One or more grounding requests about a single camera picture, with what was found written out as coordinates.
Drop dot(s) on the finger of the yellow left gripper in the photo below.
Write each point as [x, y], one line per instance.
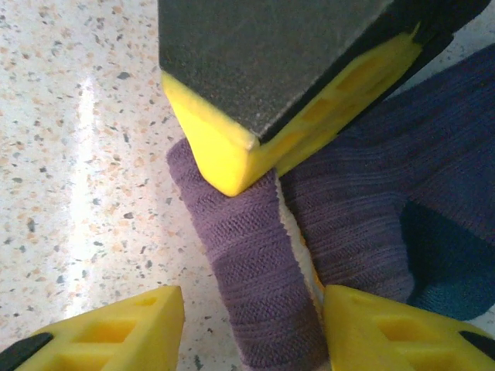
[251, 58]

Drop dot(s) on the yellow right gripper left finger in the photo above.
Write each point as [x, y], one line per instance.
[147, 317]

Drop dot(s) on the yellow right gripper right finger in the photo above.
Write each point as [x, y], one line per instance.
[356, 332]

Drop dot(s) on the purple sock with teal toe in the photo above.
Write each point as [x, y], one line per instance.
[243, 251]

